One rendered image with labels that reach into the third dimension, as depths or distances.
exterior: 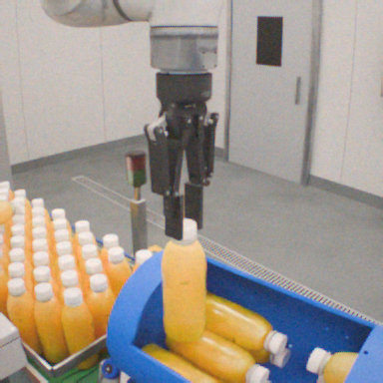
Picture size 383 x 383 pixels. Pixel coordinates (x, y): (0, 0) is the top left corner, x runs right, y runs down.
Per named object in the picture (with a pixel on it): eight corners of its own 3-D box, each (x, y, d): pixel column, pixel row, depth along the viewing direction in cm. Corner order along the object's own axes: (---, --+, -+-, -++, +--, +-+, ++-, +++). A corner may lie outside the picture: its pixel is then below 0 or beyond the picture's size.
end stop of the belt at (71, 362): (56, 378, 80) (54, 369, 79) (54, 376, 81) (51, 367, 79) (178, 298, 108) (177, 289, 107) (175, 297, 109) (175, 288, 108)
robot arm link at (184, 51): (232, 28, 51) (231, 72, 53) (180, 29, 56) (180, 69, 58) (189, 26, 44) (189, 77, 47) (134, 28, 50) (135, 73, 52)
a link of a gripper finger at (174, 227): (184, 194, 57) (180, 195, 56) (183, 239, 59) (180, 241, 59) (168, 190, 58) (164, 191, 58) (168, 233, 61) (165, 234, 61)
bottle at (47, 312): (77, 355, 94) (65, 294, 86) (53, 368, 89) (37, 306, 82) (63, 340, 98) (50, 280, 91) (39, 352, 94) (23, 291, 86)
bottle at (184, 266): (164, 317, 72) (160, 223, 65) (203, 316, 72) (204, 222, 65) (164, 344, 65) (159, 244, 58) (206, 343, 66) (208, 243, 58)
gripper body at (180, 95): (185, 74, 47) (185, 149, 51) (225, 70, 53) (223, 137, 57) (141, 71, 52) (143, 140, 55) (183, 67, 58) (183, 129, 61)
